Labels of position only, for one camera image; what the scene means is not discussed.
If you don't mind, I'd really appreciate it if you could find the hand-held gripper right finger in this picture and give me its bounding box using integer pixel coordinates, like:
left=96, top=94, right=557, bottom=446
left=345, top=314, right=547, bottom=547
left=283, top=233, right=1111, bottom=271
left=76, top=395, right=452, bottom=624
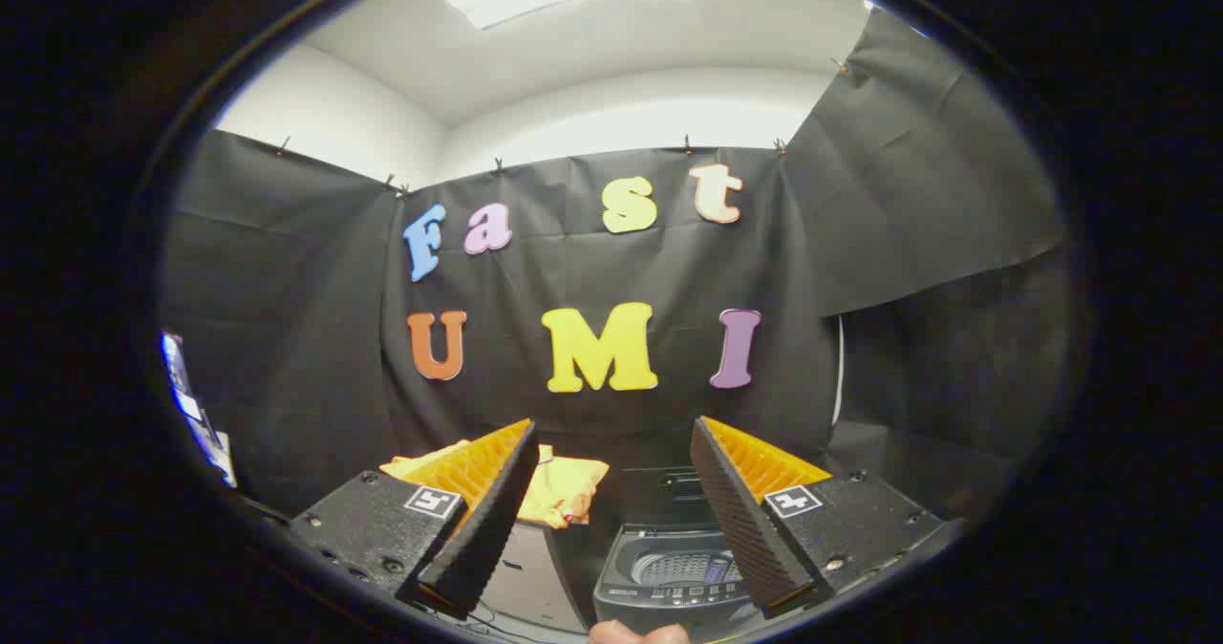
left=690, top=416, right=961, bottom=619

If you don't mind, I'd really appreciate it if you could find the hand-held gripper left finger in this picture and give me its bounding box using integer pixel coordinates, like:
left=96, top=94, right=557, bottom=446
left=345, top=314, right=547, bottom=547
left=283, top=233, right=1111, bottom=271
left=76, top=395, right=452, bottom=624
left=290, top=419, right=539, bottom=619

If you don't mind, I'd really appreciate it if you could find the yellow polo shirt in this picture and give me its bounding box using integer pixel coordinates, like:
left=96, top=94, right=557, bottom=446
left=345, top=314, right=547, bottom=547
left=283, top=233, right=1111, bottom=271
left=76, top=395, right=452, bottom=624
left=379, top=439, right=611, bottom=530

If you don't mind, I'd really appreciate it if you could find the dark grey washing machine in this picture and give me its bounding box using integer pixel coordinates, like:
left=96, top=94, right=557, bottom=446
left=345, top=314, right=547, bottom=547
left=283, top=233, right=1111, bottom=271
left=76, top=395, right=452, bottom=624
left=592, top=522, right=765, bottom=639

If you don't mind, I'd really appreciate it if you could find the black backdrop cloth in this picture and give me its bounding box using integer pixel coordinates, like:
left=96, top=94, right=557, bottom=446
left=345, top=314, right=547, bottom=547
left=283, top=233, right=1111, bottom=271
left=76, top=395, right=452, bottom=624
left=158, top=4, right=1071, bottom=530

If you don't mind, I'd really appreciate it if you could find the white and blue equipment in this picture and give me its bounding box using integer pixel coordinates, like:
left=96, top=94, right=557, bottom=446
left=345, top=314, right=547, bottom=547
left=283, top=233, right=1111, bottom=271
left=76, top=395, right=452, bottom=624
left=161, top=331, right=238, bottom=488

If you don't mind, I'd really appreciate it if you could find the row of black cloth clips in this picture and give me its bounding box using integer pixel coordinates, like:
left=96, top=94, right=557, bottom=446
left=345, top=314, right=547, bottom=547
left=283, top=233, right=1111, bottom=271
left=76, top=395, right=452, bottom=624
left=275, top=56, right=849, bottom=191

